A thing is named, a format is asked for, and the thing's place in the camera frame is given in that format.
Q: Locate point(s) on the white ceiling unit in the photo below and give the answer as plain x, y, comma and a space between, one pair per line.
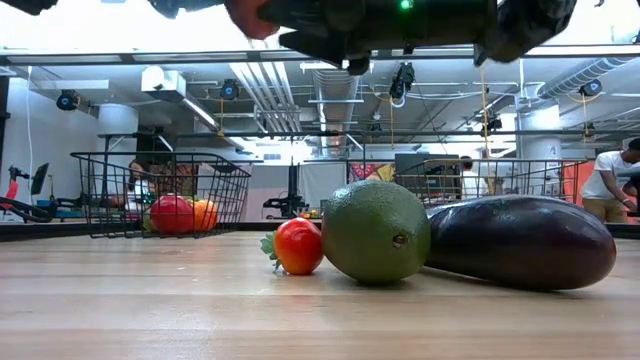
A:
162, 80

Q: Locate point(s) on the small red cherry tomato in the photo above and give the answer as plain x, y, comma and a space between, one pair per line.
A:
300, 247

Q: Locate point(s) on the colourful patterned tapestry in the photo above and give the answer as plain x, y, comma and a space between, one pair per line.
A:
370, 172

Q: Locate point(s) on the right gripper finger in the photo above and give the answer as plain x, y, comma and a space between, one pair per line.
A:
185, 6

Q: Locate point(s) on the black distant stand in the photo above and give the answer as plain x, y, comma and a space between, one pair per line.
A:
293, 180

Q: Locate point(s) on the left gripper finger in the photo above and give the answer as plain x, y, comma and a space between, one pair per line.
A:
30, 6

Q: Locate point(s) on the purple eggplant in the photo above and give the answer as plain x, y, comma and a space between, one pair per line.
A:
520, 242

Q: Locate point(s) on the silver ceiling duct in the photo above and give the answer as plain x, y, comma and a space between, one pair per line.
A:
335, 100

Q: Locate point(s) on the dark screen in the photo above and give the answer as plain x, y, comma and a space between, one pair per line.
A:
425, 167

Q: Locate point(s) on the red bell pepper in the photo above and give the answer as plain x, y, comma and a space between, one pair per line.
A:
250, 17

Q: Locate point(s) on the silver ribbed duct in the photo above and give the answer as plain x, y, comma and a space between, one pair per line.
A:
575, 77

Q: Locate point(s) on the orange cloth partition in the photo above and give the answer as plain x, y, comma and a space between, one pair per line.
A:
572, 185

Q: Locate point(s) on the green avocado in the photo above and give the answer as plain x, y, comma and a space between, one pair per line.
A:
375, 232

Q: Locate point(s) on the orange red peach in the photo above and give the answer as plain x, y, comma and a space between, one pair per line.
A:
206, 216

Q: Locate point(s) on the black hanging ceiling device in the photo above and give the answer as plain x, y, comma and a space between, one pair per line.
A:
402, 80

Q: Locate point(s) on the green lime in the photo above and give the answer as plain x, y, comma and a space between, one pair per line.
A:
146, 221

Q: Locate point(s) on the red and black distant robot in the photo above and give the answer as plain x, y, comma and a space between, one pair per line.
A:
12, 190

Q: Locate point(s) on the red apple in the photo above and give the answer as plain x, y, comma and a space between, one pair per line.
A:
171, 215

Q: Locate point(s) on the person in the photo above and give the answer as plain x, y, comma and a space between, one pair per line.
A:
135, 190
607, 185
469, 177

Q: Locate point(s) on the black round ceiling device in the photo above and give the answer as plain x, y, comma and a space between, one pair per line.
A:
67, 100
591, 88
230, 90

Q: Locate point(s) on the black monitor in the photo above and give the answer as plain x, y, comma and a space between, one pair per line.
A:
40, 177

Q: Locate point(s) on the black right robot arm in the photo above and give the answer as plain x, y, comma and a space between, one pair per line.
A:
530, 25

